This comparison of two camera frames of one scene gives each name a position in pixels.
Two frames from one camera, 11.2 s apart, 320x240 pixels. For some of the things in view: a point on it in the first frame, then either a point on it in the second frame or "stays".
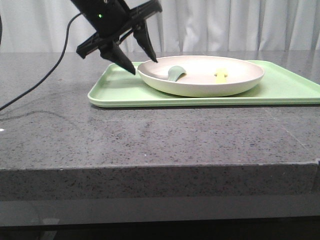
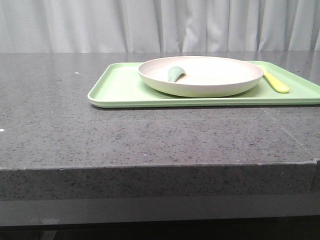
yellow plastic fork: x=221 y=75 → x=277 y=85
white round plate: x=200 y=75 stays
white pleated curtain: x=183 y=25 stays
